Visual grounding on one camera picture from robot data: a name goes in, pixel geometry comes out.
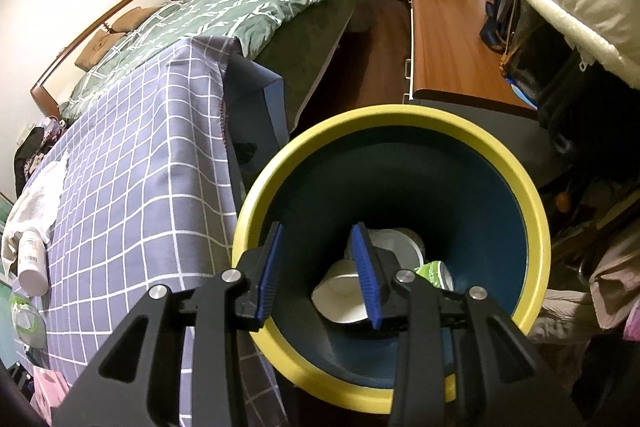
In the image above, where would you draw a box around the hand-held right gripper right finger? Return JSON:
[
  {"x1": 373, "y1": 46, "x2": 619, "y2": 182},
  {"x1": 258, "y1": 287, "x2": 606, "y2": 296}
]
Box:
[{"x1": 349, "y1": 222, "x2": 583, "y2": 427}]

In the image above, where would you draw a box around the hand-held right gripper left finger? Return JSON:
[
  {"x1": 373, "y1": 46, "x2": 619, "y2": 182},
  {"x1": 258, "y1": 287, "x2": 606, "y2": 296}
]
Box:
[{"x1": 52, "y1": 221, "x2": 286, "y2": 427}]

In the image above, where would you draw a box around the white paper cup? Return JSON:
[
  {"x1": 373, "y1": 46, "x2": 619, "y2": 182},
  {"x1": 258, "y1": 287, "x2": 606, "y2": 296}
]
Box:
[{"x1": 311, "y1": 259, "x2": 373, "y2": 325}]

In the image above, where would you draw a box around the large printed paper tub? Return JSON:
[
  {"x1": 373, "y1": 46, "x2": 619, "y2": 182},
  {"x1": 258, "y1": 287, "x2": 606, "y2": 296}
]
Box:
[{"x1": 345, "y1": 227, "x2": 426, "y2": 278}]

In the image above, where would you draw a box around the green tissue pack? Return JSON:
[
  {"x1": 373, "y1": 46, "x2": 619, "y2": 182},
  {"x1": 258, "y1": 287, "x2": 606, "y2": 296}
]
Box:
[{"x1": 414, "y1": 259, "x2": 455, "y2": 293}]

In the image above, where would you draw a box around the yellow-rimmed blue trash bin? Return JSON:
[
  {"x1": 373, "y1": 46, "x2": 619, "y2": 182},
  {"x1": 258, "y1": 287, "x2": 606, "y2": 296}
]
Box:
[{"x1": 232, "y1": 104, "x2": 552, "y2": 415}]

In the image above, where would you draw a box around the blue checked tablecloth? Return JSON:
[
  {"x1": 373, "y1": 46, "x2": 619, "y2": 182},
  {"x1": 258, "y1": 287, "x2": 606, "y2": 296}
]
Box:
[{"x1": 10, "y1": 36, "x2": 301, "y2": 427}]

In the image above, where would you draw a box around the white bottle with green label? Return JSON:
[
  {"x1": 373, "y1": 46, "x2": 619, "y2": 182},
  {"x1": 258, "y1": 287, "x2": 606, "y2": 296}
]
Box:
[{"x1": 17, "y1": 229, "x2": 51, "y2": 295}]

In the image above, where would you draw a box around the wooden bed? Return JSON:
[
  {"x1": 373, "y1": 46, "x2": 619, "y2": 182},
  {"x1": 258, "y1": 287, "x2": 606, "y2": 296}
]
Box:
[{"x1": 30, "y1": 0, "x2": 371, "y2": 133}]

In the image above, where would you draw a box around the white foam net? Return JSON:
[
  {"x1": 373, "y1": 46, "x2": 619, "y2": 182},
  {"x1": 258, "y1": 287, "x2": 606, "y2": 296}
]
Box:
[{"x1": 0, "y1": 160, "x2": 68, "y2": 265}]

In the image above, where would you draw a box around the green-edged plastic packet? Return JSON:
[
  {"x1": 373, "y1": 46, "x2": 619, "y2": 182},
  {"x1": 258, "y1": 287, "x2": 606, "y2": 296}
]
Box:
[{"x1": 10, "y1": 294, "x2": 48, "y2": 350}]

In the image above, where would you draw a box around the beige crumpled cloth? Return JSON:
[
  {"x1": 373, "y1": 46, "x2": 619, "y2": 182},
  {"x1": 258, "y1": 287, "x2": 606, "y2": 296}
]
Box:
[{"x1": 530, "y1": 227, "x2": 640, "y2": 343}]

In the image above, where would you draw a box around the wooden dresser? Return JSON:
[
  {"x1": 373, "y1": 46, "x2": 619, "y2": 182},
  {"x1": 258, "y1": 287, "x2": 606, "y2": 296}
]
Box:
[{"x1": 400, "y1": 0, "x2": 538, "y2": 118}]

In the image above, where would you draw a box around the dark clothes pile on nightstand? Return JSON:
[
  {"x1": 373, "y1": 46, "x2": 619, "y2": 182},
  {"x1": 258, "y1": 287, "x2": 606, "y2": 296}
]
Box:
[{"x1": 12, "y1": 117, "x2": 68, "y2": 198}]

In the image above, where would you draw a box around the green checked duvet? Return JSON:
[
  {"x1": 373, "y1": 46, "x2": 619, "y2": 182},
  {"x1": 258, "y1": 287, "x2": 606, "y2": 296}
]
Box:
[{"x1": 59, "y1": 0, "x2": 360, "y2": 120}]

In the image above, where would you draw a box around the black bag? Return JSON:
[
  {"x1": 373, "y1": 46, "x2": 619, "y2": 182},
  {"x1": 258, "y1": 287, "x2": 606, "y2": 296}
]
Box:
[{"x1": 505, "y1": 0, "x2": 606, "y2": 158}]

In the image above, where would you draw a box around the blue bag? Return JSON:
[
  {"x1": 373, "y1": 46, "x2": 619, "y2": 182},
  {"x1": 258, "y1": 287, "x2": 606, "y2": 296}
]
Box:
[{"x1": 480, "y1": 0, "x2": 516, "y2": 53}]

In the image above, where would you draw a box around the brown pillow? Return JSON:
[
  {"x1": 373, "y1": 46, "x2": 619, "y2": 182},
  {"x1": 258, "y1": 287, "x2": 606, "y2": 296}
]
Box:
[
  {"x1": 74, "y1": 32, "x2": 126, "y2": 70},
  {"x1": 111, "y1": 6, "x2": 161, "y2": 33}
]

